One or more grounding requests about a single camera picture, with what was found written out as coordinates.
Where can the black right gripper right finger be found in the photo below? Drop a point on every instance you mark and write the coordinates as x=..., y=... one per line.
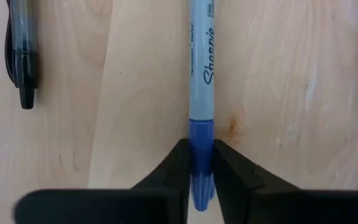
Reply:
x=291, y=208

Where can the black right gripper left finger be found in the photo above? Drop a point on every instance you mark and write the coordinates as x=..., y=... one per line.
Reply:
x=104, y=208

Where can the blue Sharpie marker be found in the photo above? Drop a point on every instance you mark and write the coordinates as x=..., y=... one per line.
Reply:
x=201, y=62

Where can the black ballpoint pen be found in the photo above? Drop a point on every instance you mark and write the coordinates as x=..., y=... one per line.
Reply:
x=23, y=46

